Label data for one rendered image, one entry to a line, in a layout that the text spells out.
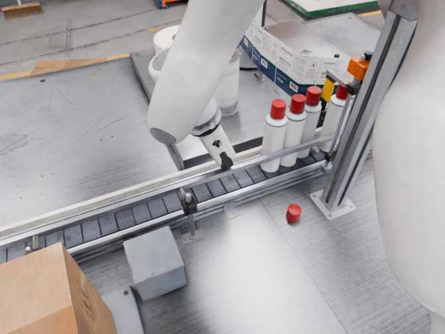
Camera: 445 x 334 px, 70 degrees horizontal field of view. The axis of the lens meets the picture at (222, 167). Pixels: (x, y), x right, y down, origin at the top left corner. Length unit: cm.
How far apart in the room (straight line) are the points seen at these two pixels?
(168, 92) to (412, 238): 36
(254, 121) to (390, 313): 60
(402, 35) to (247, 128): 52
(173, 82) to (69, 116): 78
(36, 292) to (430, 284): 41
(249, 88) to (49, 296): 90
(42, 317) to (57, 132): 79
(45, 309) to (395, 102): 41
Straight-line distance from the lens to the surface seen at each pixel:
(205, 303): 72
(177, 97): 48
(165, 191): 71
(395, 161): 23
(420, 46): 28
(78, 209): 80
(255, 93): 113
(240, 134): 95
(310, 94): 78
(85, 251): 80
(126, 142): 104
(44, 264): 48
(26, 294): 47
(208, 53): 47
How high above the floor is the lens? 150
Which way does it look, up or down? 47 degrees down
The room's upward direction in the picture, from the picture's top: straight up
